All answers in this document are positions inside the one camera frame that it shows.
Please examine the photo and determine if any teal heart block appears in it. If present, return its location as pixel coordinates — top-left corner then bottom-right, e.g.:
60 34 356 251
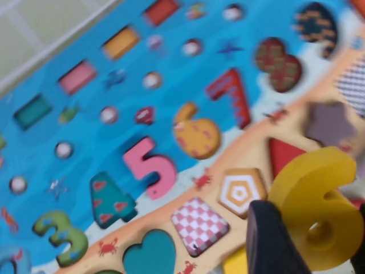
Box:
122 229 177 274

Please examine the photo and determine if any pink number five piece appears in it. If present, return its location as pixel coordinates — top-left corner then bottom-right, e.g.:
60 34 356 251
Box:
123 136 177 200

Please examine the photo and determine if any yellow number six piece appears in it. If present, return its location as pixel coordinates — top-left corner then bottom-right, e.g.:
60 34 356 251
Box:
267 147 365 272

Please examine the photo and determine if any brown star block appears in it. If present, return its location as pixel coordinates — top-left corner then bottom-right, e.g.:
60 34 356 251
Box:
305 101 359 143

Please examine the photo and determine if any blue wooden number puzzle board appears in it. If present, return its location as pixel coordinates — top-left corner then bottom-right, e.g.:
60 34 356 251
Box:
0 0 365 274

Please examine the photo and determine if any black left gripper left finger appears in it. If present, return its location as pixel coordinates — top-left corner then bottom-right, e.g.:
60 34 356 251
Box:
246 199 313 274

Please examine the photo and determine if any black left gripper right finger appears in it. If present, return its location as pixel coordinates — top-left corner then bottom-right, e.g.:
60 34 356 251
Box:
351 201 365 274

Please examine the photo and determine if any red triangle block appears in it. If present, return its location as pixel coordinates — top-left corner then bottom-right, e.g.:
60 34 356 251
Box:
268 138 309 179

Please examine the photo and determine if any green checked table mat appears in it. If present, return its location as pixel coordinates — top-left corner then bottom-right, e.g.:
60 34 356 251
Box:
0 0 119 95

